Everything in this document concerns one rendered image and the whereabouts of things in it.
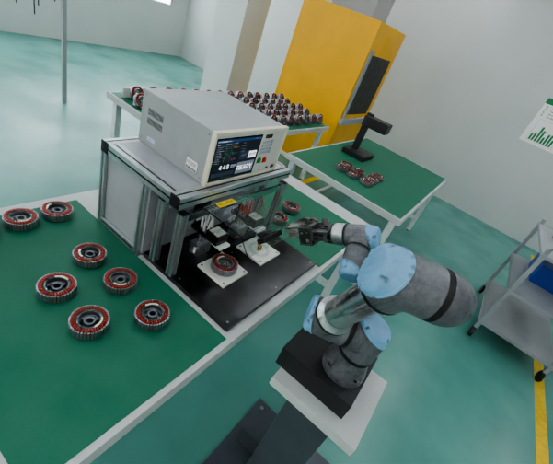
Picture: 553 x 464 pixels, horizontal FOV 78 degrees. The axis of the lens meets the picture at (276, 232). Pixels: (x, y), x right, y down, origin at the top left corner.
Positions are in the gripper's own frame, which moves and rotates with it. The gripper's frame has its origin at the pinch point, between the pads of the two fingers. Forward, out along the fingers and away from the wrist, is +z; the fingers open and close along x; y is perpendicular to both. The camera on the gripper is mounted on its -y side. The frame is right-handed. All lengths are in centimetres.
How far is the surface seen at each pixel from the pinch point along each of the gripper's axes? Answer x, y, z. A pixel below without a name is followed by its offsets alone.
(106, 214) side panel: -10, 32, 69
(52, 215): -13, 49, 77
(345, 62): -112, -336, 118
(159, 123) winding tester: -43, 20, 40
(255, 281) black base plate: 23.2, 4.2, 16.7
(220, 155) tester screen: -29.9, 15.5, 15.2
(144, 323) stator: 18, 52, 24
